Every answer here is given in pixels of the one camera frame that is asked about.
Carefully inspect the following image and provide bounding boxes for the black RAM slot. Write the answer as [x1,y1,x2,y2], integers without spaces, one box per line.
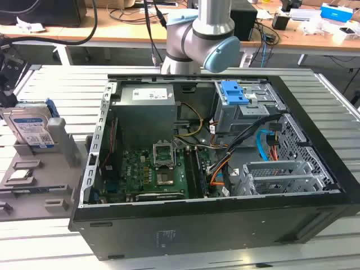
[184,147,199,198]

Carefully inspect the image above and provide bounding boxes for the hard disk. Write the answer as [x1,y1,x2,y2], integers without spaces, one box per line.
[0,98,60,149]

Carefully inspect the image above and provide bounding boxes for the thick black cable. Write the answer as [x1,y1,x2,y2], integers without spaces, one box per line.
[0,0,98,46]

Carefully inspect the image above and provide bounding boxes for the white paper pile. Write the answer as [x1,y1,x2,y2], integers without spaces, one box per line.
[15,16,46,33]

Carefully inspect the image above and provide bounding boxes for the orange wire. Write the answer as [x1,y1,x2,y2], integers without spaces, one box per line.
[209,157,235,187]

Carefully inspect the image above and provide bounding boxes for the blue cardboard box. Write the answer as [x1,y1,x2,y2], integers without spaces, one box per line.
[320,2,354,22]

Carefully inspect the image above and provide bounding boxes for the small black box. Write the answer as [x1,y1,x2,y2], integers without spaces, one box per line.
[272,13,290,31]

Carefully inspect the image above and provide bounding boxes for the thin black cable with plug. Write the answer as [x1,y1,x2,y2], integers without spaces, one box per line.
[142,0,168,66]

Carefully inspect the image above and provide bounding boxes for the black open PC case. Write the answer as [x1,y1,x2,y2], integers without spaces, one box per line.
[68,73,360,261]

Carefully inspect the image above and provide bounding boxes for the chipset heat sink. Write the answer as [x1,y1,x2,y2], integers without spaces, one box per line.
[156,172,174,186]

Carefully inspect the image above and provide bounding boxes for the CPU socket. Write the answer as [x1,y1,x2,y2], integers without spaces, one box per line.
[152,142,177,170]

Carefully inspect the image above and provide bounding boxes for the black desktop tower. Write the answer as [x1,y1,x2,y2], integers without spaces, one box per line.
[229,2,259,42]

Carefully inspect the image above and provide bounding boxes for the black graphics card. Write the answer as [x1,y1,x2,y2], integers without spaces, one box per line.
[134,192,185,202]

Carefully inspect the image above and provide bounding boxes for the metal optical drive cage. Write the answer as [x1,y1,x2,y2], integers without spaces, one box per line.
[213,81,285,141]

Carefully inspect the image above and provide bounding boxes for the silver CPU chip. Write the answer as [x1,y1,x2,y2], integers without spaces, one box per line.
[8,169,32,181]

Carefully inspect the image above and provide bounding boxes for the yellow power wires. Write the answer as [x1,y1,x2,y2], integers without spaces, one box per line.
[174,102,205,139]

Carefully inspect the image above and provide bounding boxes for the wooden desk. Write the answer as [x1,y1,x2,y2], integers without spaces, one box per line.
[0,7,360,67]

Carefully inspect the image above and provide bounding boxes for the blue data wire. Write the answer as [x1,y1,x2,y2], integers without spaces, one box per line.
[256,129,272,161]

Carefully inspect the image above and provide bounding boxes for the black sleeved wire bundle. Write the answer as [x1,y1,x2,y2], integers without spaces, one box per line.
[208,112,282,176]

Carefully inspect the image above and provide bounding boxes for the grey power supply unit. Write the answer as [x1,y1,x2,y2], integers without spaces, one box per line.
[112,84,179,141]

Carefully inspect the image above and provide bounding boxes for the grey parts rack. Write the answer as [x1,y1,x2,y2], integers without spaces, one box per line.
[0,117,93,223]

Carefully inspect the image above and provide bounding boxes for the metal disk bay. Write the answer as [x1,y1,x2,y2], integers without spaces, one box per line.
[232,161,327,197]

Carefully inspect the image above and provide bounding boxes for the green motherboard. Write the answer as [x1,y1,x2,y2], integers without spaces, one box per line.
[98,146,226,203]

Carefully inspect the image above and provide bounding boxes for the blue plastic drive latch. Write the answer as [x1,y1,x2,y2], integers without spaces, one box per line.
[221,80,250,105]

